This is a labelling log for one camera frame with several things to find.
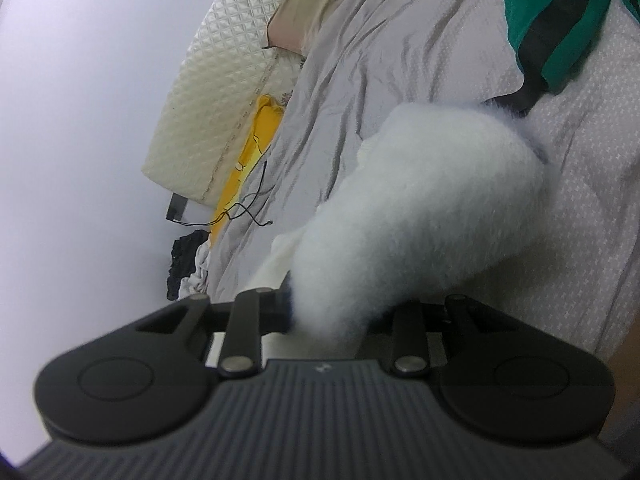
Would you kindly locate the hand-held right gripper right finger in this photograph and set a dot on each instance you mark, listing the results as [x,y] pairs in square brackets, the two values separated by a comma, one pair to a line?
[410,330]

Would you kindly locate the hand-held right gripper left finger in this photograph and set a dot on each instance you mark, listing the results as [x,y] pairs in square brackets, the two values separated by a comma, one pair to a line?
[245,320]

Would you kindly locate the white blue striped fuzzy sweater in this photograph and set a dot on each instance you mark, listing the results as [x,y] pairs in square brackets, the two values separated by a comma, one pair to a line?
[425,210]

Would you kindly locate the white crumpled clothes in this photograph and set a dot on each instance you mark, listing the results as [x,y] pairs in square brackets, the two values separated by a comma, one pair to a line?
[197,275]

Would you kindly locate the black crumpled clothes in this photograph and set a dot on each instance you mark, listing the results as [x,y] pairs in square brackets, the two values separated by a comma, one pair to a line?
[182,255]

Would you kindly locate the yellow pillow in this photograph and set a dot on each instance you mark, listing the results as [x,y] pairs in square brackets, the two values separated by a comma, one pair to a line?
[260,130]

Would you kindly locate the light patterned bed sheet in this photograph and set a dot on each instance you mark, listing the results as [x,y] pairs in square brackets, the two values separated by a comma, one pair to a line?
[590,185]

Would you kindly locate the grey duvet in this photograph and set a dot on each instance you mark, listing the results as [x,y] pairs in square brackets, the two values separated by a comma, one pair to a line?
[350,85]

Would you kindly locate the cream quilted headboard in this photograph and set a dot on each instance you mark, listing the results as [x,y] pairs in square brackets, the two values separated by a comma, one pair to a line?
[215,60]

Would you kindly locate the plaid pillow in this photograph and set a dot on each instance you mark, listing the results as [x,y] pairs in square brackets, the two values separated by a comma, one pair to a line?
[310,5]

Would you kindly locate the green black striped garment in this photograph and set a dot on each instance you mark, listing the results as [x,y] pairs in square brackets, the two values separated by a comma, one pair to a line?
[530,0]

